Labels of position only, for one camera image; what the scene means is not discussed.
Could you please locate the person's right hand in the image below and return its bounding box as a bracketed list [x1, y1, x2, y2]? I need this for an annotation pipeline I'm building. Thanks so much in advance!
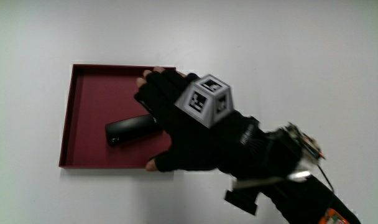
[134, 66, 265, 180]

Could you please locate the dark red square plate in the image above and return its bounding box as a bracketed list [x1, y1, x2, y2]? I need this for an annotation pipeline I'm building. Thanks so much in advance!
[58, 63, 177, 170]

